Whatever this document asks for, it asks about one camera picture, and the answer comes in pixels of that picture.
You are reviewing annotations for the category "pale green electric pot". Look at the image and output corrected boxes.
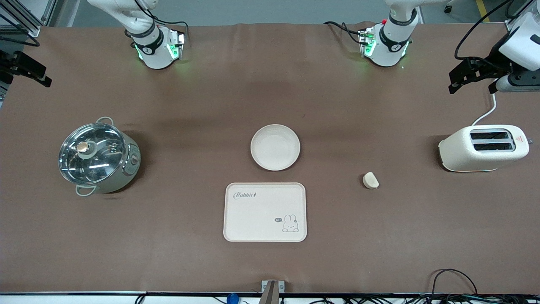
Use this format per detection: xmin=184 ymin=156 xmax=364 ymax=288
xmin=59 ymin=117 xmax=142 ymax=197

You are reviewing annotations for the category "aluminium frame post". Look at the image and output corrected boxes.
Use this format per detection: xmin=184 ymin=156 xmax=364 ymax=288
xmin=505 ymin=0 xmax=540 ymax=33
xmin=0 ymin=0 xmax=58 ymax=38

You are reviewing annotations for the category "cream rabbit print tray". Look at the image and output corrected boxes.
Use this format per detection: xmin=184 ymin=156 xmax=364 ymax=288
xmin=223 ymin=182 xmax=308 ymax=243

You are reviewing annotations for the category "round cream plate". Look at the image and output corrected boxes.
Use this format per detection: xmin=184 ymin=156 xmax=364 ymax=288
xmin=250 ymin=124 xmax=301 ymax=171

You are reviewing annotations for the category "cream two-slot toaster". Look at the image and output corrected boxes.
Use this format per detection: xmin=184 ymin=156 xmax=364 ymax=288
xmin=438 ymin=124 xmax=530 ymax=173

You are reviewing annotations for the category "black base cable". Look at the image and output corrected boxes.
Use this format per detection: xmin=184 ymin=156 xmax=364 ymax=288
xmin=134 ymin=0 xmax=189 ymax=34
xmin=323 ymin=20 xmax=364 ymax=44

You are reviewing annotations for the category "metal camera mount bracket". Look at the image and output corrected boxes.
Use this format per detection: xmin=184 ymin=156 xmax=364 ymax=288
xmin=261 ymin=280 xmax=286 ymax=304

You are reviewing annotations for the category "glass pot lid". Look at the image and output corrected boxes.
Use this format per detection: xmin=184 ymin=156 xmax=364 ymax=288
xmin=58 ymin=122 xmax=127 ymax=185

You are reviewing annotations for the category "brown table mat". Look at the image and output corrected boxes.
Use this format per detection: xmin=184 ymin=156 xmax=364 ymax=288
xmin=0 ymin=21 xmax=540 ymax=294

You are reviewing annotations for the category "white toaster power cable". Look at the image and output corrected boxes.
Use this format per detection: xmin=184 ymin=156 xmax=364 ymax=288
xmin=471 ymin=91 xmax=499 ymax=127

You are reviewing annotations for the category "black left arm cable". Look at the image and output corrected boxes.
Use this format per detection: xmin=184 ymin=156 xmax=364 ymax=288
xmin=454 ymin=0 xmax=513 ymax=60

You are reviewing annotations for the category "black cable bundle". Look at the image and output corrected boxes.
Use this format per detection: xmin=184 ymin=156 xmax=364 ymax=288
xmin=425 ymin=268 xmax=540 ymax=304

